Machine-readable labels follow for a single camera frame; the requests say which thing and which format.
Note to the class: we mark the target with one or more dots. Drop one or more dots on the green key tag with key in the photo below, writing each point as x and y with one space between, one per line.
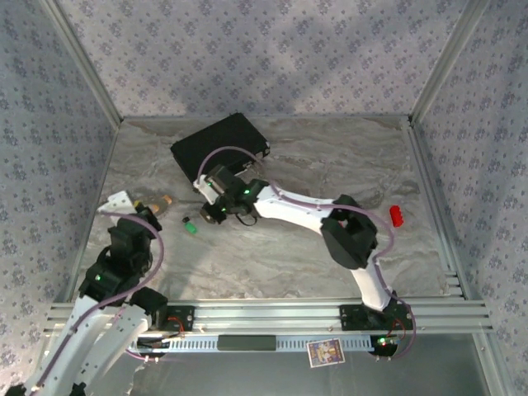
191 228

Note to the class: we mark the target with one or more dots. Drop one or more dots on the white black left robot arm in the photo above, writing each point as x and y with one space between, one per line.
128 326

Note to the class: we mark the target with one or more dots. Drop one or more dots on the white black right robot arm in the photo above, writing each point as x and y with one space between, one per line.
297 208

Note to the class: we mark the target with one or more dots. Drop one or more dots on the black hard case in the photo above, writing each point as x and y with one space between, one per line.
206 140

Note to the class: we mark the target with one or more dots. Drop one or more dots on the ridged red block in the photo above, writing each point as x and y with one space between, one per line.
397 215

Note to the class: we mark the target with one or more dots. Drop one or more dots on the colourful picture card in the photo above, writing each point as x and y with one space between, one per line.
326 352

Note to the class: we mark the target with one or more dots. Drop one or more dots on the grey metal panel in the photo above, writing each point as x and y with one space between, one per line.
247 377

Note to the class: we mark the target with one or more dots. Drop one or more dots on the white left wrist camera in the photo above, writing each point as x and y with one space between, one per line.
117 204

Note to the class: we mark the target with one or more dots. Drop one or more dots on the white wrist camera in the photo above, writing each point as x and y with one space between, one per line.
117 204
202 189

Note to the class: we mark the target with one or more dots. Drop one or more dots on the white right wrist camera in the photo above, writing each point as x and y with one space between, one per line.
202 189

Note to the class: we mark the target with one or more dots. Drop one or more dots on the aluminium table side rail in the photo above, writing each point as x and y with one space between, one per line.
95 185
429 177

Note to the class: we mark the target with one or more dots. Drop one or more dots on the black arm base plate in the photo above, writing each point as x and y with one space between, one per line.
352 317
181 319

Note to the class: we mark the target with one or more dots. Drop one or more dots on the aluminium mounting rail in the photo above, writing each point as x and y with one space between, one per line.
268 315

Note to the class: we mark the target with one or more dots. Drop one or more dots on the black rectangular duct cover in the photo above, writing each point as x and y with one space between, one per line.
247 343

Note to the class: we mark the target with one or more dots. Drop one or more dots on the aluminium frame post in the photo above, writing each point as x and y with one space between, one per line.
82 62
449 62

